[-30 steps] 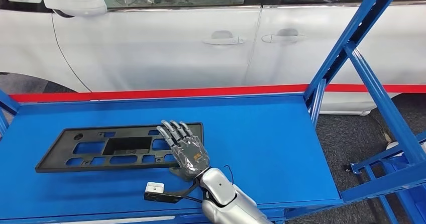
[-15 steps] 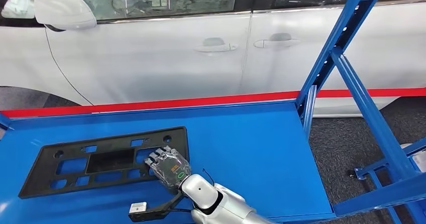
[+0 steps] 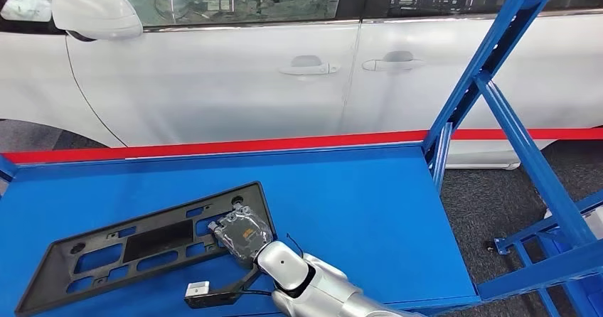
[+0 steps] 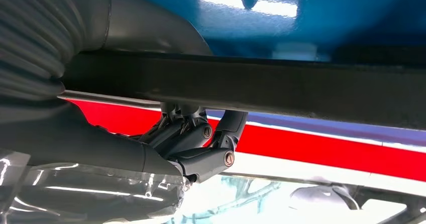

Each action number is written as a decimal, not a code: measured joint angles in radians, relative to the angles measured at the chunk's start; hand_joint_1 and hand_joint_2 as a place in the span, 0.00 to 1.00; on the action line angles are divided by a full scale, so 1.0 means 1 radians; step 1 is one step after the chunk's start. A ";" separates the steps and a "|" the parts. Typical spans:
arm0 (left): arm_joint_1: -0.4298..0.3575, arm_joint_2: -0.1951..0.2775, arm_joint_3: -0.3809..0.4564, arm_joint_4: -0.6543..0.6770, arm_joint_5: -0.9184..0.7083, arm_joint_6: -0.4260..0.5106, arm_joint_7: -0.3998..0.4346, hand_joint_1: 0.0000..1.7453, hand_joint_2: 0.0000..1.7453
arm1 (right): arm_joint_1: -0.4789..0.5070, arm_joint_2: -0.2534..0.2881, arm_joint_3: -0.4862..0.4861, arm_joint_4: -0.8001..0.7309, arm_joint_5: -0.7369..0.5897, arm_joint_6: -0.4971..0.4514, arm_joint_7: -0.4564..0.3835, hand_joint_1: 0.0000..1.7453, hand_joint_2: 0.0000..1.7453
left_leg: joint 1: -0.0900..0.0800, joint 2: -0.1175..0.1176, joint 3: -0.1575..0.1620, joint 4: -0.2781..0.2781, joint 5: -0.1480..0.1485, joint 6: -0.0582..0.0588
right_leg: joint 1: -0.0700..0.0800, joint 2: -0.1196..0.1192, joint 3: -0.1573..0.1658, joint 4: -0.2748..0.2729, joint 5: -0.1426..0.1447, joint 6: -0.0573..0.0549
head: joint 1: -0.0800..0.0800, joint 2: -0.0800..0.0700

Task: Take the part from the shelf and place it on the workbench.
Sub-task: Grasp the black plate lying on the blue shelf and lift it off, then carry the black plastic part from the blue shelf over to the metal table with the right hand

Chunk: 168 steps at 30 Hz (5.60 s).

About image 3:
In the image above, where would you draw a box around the blue steel shelf rack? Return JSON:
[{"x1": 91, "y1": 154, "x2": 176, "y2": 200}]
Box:
[{"x1": 0, "y1": 0, "x2": 603, "y2": 317}]

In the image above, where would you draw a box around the white car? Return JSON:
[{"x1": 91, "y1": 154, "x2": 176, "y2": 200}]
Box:
[{"x1": 0, "y1": 0, "x2": 603, "y2": 170}]

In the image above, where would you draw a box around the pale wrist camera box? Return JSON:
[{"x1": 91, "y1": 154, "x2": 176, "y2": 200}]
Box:
[{"x1": 184, "y1": 281, "x2": 211, "y2": 299}]

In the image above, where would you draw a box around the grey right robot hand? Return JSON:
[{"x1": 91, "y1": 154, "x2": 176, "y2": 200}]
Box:
[{"x1": 208, "y1": 203, "x2": 275, "y2": 265}]

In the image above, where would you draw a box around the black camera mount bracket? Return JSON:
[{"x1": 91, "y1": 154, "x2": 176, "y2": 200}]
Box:
[{"x1": 184, "y1": 264, "x2": 263, "y2": 309}]

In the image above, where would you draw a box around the black camera cable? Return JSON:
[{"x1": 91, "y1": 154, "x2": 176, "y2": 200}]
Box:
[{"x1": 235, "y1": 289, "x2": 275, "y2": 299}]

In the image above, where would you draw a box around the black plastic frame part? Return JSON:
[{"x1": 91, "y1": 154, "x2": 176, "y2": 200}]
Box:
[{"x1": 15, "y1": 181, "x2": 278, "y2": 317}]

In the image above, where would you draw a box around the blue plastic crate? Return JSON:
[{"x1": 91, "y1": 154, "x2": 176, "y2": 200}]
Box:
[{"x1": 564, "y1": 276, "x2": 603, "y2": 317}]

